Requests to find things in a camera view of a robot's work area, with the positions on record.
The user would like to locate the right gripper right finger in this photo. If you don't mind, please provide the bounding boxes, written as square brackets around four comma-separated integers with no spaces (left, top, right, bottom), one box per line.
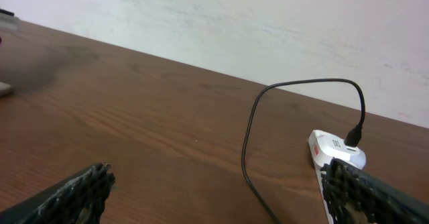
[320,158,428,224]

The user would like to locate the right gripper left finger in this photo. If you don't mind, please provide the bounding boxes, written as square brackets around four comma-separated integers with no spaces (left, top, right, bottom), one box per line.
[1,162,115,224]

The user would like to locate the white USB charger adapter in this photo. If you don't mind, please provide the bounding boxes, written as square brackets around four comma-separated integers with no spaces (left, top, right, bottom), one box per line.
[308,130,366,170]

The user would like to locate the white power strip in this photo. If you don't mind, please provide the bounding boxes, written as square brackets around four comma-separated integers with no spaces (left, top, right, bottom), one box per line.
[308,129,367,224]

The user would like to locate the black USB charging cable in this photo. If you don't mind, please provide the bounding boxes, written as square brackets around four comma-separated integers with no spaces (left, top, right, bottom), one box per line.
[241,78,367,224]

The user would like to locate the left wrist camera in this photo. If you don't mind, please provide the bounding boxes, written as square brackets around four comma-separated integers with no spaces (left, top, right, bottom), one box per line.
[0,9,20,30]

